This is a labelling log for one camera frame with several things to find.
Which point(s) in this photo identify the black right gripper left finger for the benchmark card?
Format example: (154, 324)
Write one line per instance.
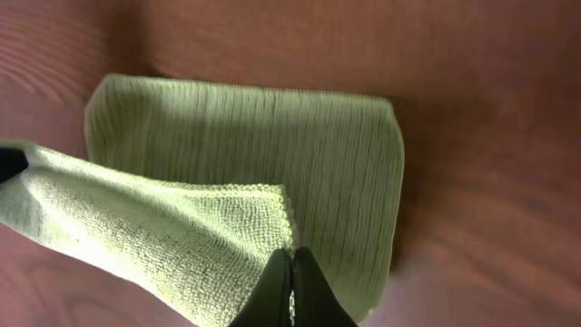
(269, 303)

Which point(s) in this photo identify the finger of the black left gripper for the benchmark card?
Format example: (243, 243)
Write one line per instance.
(12, 162)

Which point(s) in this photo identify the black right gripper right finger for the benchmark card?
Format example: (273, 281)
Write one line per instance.
(314, 302)

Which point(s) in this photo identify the light green microfiber cloth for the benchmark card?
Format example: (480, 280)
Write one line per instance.
(189, 186)

